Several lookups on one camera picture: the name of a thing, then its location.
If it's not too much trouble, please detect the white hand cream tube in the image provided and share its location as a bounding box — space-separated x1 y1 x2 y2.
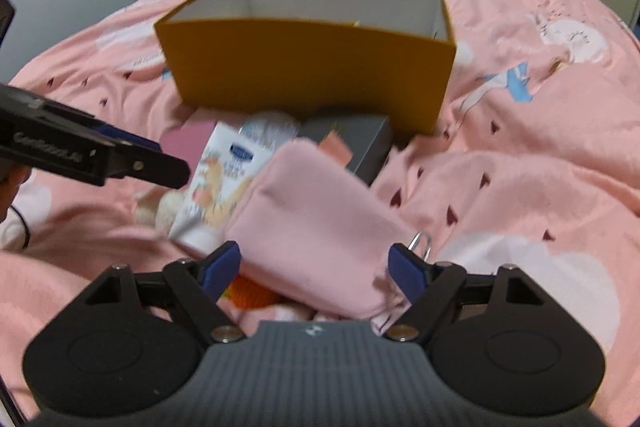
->
167 121 273 258

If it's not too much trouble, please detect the pink printed blanket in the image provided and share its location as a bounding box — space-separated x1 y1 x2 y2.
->
0 0 640 427

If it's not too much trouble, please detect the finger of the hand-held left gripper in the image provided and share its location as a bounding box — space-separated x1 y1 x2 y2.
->
94 121 165 154
106 141 191 188

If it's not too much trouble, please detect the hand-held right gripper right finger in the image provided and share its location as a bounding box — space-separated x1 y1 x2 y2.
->
382 243 551 342

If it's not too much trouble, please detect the small clip with metal loop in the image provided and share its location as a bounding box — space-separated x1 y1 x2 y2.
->
409 231 432 260

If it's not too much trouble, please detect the dark grey box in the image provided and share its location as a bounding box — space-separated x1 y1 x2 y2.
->
302 114 393 188

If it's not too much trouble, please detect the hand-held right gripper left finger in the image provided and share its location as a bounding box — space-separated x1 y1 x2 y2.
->
80 241 246 342

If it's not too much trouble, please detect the pink fabric pouch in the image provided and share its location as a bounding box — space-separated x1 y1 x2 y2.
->
227 138 416 320

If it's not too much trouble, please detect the orange cardboard box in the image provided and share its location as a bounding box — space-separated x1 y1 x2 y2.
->
154 0 457 136

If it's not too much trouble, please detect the pink wallet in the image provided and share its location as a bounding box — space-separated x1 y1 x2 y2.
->
161 121 217 168

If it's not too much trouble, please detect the orange crochet doll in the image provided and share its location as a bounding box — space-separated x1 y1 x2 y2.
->
222 274 281 310

